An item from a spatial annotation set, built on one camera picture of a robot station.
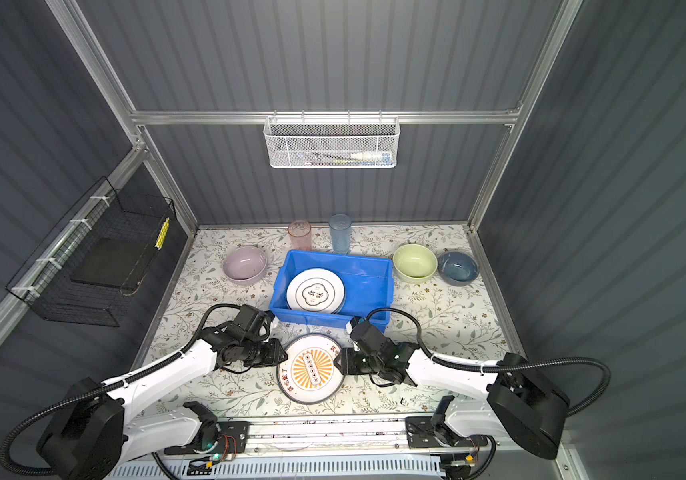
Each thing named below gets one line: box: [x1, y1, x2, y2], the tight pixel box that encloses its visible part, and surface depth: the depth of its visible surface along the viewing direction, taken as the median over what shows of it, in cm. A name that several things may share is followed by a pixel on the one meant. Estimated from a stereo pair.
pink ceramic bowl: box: [222, 246, 268, 285], surface depth 107 cm
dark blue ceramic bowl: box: [437, 251, 480, 286], surface depth 104 cm
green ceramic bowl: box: [392, 243, 438, 284], surface depth 107 cm
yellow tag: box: [155, 217, 170, 251], surface depth 84 cm
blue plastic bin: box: [270, 250, 394, 328], surface depth 104 cm
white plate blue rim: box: [286, 267, 347, 314], surface depth 101 cm
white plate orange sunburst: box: [276, 333, 345, 405], surface depth 84 cm
